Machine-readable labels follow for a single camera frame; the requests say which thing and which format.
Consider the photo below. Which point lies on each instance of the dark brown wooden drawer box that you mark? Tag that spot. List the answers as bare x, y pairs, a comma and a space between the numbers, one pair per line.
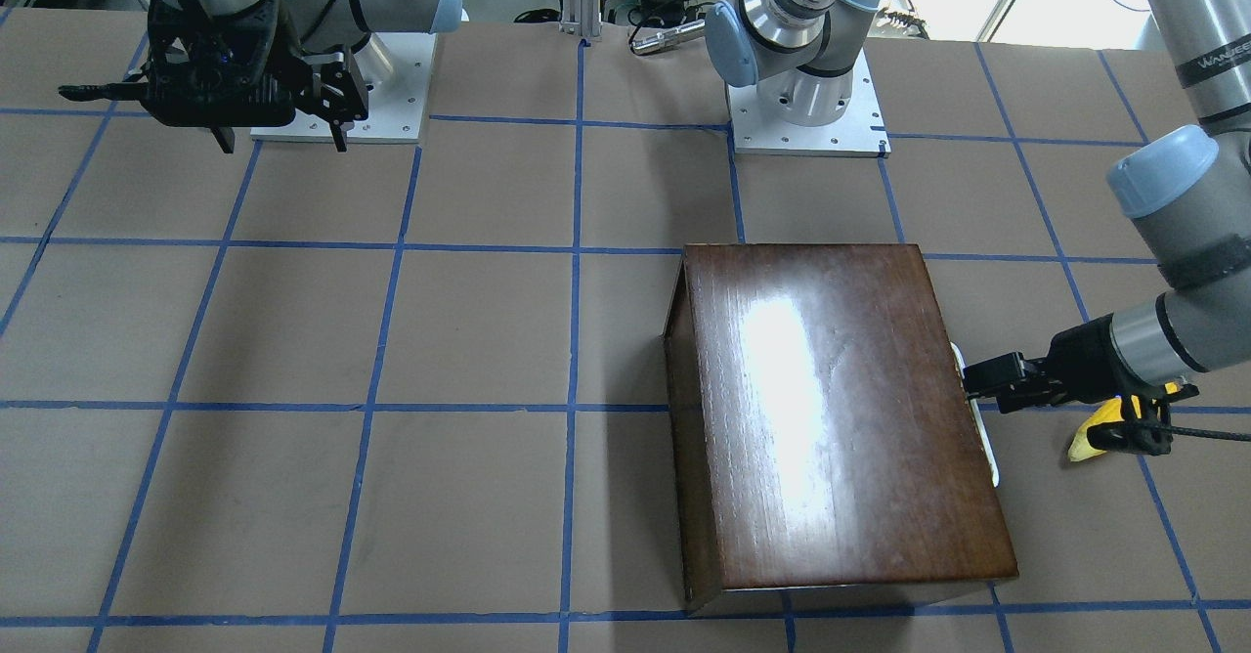
825, 455

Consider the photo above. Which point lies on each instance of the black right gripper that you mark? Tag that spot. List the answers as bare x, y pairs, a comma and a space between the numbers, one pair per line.
289, 57

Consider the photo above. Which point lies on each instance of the yellow plastic corn cob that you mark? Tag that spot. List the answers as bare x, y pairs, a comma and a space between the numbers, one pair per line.
1081, 446

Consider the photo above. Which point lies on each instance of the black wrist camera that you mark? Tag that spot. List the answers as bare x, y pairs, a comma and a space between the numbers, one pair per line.
1146, 428
112, 92

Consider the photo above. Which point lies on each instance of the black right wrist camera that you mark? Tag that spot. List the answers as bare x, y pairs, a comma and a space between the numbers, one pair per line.
112, 92

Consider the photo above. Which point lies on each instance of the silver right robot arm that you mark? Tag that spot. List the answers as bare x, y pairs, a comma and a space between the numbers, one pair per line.
426, 326

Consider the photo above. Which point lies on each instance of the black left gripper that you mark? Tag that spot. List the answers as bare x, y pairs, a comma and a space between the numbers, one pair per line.
1081, 357

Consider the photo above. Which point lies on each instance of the silver metal cylinder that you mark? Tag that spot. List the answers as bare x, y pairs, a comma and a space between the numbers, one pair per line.
667, 39

